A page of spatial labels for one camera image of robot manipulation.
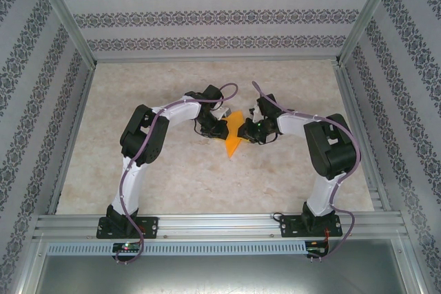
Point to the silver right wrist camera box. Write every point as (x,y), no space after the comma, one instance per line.
(254,112)

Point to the aluminium wall base strip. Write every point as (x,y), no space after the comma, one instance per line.
(213,60)

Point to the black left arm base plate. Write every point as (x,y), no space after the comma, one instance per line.
(151,227)

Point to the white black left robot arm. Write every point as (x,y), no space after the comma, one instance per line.
(127,187)

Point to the aluminium frame post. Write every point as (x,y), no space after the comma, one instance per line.
(65,11)
(368,11)

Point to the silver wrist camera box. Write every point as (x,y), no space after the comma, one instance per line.
(254,112)
(224,112)

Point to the grey metal sheet panel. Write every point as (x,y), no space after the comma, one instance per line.
(220,276)

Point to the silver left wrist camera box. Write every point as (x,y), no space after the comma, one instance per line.
(224,112)

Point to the aluminium table side rail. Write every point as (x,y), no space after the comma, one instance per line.
(76,125)
(358,125)

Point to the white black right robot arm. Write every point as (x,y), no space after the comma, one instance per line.
(324,194)

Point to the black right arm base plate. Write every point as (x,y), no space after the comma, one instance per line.
(289,227)

